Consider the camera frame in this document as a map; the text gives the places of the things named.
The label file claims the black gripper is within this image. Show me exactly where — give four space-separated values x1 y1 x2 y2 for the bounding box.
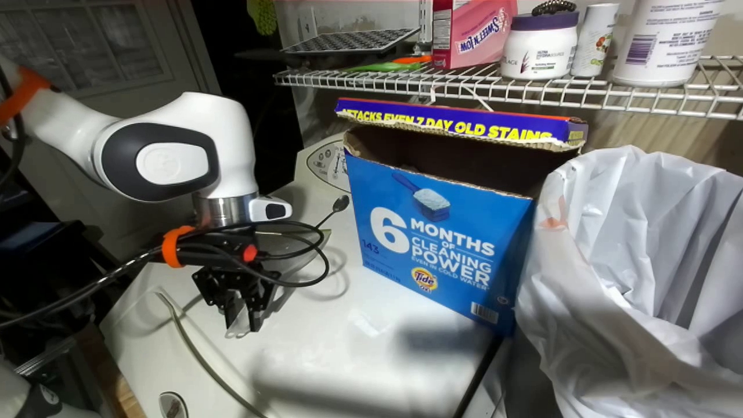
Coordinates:
191 233 278 338

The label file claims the large white tub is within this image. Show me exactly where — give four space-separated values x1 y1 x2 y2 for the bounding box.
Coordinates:
610 0 725 88

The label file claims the small white bottle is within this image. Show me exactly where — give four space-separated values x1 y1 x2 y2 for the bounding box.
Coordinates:
572 1 620 75

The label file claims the white wire shelf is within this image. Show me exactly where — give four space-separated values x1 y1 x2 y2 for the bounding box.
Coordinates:
274 56 743 121

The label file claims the pink cardboard box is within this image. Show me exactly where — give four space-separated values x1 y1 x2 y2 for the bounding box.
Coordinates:
432 0 518 69

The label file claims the white jar purple lid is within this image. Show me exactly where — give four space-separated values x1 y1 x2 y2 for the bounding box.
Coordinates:
502 10 579 78

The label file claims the white trash bag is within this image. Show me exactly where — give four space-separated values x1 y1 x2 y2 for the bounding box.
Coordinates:
515 146 743 418

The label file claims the clear plastic dustpan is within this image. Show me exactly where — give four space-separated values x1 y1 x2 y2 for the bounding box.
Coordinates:
225 297 263 338

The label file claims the black cable with plug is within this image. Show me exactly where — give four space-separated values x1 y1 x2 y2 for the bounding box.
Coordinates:
308 193 352 231

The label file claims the blue detergent cardboard box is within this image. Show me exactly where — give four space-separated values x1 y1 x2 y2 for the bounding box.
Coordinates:
334 96 587 333

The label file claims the white panelled door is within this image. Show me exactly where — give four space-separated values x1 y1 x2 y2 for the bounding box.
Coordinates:
0 0 257 254

